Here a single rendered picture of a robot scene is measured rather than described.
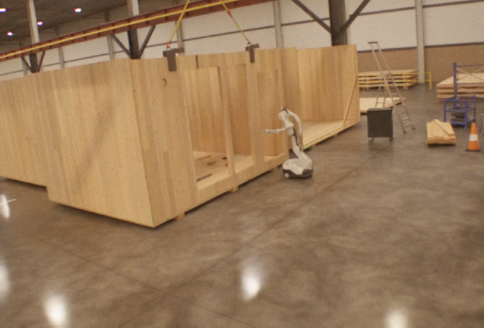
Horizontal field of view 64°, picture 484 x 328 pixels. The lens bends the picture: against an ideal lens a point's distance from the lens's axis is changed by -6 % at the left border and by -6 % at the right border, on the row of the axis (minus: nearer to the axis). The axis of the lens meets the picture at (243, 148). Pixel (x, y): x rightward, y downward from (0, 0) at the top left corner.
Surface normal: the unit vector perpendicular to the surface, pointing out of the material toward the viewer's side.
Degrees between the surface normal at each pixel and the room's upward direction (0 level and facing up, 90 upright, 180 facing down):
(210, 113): 90
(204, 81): 90
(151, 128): 90
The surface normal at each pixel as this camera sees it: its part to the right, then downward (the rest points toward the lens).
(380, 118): -0.43, 0.23
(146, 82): 0.81, 0.04
